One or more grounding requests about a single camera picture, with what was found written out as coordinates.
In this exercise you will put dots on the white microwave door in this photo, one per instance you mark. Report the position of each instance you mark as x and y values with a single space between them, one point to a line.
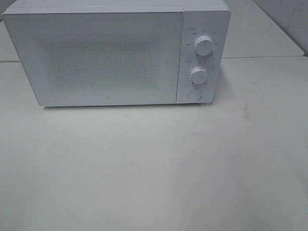
77 56

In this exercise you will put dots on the white microwave knob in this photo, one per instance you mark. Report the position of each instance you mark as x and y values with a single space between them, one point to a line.
198 75
203 45

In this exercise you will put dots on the white microwave oven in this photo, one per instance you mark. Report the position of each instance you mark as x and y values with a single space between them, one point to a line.
200 17

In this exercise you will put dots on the round door release button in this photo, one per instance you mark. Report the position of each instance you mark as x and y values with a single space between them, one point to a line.
195 94

